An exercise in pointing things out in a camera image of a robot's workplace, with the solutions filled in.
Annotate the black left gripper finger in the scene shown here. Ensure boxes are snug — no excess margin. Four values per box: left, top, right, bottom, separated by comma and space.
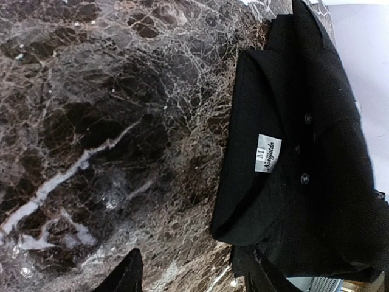
92, 248, 143, 292

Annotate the black long sleeve shirt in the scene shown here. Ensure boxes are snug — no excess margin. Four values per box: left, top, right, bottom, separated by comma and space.
211, 1, 388, 291

